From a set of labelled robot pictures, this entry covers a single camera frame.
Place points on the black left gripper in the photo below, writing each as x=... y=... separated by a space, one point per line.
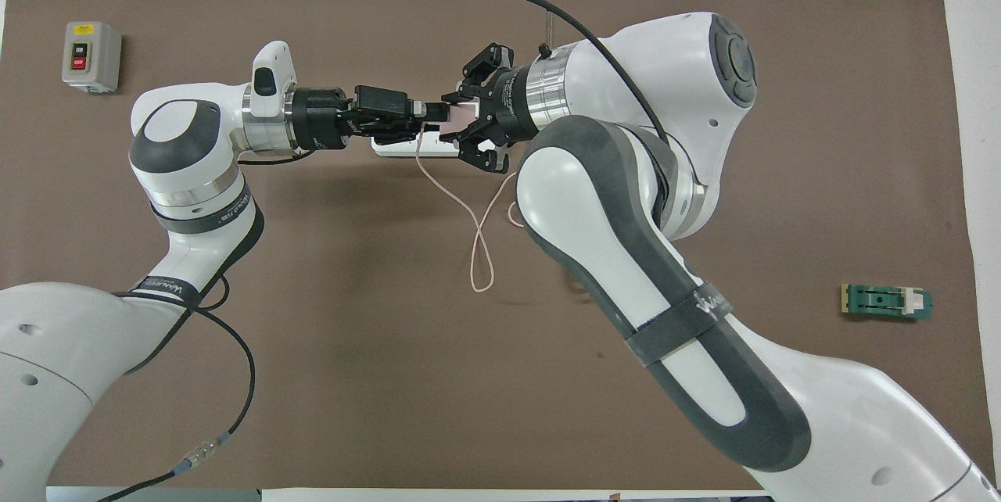
x=321 y=119

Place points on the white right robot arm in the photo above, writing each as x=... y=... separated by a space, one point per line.
x=704 y=80

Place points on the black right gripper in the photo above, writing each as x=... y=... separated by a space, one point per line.
x=512 y=107

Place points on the green knife switch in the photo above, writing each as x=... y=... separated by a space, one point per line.
x=876 y=302

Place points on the pink wall charger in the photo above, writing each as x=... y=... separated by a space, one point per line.
x=461 y=120

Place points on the white power strip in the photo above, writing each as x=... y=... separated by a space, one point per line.
x=399 y=148

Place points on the grey on-off switch box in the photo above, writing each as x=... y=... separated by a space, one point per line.
x=90 y=56

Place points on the brown paper table mat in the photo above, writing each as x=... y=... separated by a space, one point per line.
x=352 y=377

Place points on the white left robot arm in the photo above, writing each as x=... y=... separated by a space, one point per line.
x=62 y=346

